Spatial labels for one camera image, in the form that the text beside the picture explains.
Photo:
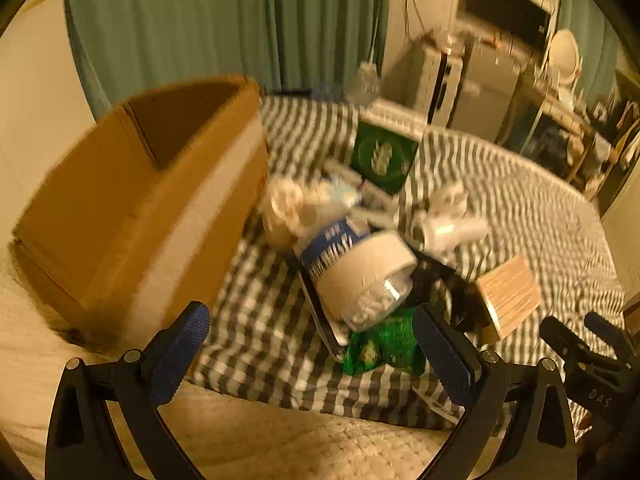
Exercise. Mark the cream fuzzy blanket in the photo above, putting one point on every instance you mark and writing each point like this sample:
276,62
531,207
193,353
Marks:
300,440

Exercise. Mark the cluttered dresser table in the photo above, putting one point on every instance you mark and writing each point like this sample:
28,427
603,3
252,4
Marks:
560,130

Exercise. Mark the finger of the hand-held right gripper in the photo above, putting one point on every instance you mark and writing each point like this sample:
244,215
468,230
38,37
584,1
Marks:
605,330
560,335

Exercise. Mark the grey white checkered cloth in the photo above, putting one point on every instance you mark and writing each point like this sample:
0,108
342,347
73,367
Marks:
525,200

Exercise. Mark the grey cabinet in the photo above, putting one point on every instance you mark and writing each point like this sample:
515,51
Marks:
482,90

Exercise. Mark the cream crumpled paper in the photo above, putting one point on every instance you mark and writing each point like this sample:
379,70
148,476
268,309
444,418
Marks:
285,210

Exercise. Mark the white blue paper cup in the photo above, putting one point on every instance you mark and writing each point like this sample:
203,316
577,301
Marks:
350,270

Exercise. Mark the white appliance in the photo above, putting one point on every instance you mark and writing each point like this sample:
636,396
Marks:
425,80

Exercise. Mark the white plush toy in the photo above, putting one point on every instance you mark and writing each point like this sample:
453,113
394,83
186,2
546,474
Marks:
450,232

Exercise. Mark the dark green box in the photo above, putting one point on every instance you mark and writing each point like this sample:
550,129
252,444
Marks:
382,160

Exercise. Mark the black flat screen monitor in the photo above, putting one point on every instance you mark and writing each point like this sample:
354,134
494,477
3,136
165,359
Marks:
505,2

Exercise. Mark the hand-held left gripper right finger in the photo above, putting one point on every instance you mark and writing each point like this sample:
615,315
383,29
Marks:
445,357

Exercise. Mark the green snack packet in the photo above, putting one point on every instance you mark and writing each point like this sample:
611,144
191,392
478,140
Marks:
390,345

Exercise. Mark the round white mirror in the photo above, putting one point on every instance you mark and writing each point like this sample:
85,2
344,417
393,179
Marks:
564,55

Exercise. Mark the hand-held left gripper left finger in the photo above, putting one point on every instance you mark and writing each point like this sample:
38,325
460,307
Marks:
180,355

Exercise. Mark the wooden block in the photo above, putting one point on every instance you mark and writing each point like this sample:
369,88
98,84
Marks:
510,295

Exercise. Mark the clear plastic bag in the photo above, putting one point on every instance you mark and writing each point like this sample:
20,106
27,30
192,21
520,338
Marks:
366,82

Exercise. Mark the brown cardboard box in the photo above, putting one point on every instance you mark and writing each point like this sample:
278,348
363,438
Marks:
125,210

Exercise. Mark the green curtain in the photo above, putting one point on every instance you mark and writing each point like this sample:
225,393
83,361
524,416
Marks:
585,25
200,20

